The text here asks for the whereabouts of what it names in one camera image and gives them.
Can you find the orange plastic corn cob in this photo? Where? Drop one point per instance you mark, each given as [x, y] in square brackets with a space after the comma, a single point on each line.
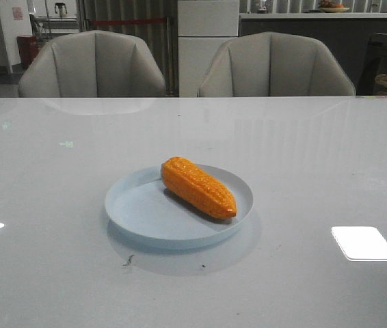
[200, 189]

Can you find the light blue round plate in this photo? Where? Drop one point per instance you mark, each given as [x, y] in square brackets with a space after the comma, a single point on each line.
[149, 214]

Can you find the right beige upholstered chair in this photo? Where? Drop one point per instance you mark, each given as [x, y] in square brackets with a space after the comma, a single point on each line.
[274, 64]

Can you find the beige upholstered chair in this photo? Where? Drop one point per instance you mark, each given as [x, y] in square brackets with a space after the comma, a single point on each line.
[93, 64]
[274, 64]

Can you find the white cabinet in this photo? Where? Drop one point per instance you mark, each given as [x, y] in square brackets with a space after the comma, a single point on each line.
[202, 27]

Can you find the left beige upholstered chair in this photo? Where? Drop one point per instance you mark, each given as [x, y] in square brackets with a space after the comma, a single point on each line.
[93, 64]

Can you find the red barrier belt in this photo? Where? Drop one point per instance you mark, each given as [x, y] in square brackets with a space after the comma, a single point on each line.
[146, 21]

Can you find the background folding table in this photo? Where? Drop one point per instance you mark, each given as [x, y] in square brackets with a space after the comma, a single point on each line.
[45, 28]

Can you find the red trash bin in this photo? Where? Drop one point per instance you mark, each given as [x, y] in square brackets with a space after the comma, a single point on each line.
[28, 49]

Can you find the grey counter with white top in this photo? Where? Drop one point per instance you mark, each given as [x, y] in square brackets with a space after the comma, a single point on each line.
[345, 34]

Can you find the fruit bowl on counter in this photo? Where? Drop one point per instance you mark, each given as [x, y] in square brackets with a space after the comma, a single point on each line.
[328, 6]

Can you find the metal barrier post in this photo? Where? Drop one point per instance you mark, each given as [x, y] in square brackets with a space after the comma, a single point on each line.
[169, 47]

